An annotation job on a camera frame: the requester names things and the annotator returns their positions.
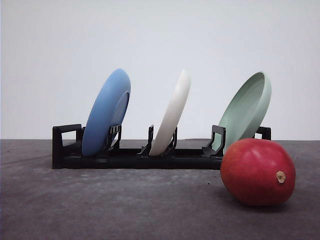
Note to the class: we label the black plastic plate rack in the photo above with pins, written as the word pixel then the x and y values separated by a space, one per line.
pixel 67 151

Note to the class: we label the blue plate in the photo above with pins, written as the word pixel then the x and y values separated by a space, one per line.
pixel 108 110

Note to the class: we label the white plate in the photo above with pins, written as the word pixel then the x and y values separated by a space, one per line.
pixel 172 114

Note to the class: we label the red pomegranate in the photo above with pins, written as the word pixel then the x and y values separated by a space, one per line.
pixel 258 172

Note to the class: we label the light green plate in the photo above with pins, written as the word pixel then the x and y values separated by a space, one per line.
pixel 244 109

